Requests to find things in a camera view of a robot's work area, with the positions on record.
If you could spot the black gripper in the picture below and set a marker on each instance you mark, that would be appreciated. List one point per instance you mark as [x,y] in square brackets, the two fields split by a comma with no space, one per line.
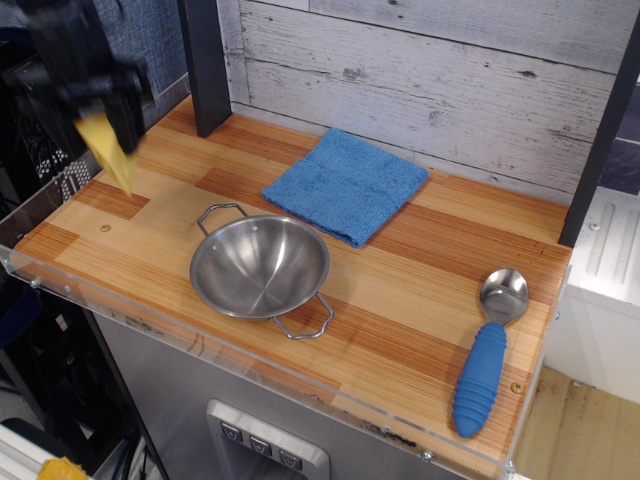
[74,48]

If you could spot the yellow cheese wedge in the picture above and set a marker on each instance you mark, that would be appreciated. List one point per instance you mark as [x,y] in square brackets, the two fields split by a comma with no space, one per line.
[99,136]

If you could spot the stainless steel pot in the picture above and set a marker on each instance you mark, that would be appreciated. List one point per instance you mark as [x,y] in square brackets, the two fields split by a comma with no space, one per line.
[256,267]

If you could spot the blue folded cloth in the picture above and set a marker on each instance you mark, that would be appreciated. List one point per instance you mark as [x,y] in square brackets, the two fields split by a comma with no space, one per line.
[346,187]

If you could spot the clear acrylic table guard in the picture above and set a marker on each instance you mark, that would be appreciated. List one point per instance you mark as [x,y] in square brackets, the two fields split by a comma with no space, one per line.
[374,392]

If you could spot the silver button panel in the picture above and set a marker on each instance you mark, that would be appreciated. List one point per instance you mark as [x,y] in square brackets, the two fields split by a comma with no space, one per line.
[250,448]

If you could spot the white appliance on right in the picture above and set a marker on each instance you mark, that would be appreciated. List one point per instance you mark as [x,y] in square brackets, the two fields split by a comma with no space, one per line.
[595,336]

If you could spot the dark left vertical post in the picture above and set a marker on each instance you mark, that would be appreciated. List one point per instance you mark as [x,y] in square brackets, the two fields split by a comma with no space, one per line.
[203,45]

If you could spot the dark vertical post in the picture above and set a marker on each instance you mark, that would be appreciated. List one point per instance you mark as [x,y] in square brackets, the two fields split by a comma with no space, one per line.
[615,109]
[203,45]

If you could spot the blue handled metal spoon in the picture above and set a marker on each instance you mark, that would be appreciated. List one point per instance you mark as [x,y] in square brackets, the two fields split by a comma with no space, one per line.
[503,299]

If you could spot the dark right vertical post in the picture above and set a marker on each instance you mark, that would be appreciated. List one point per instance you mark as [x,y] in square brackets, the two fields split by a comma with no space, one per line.
[615,109]

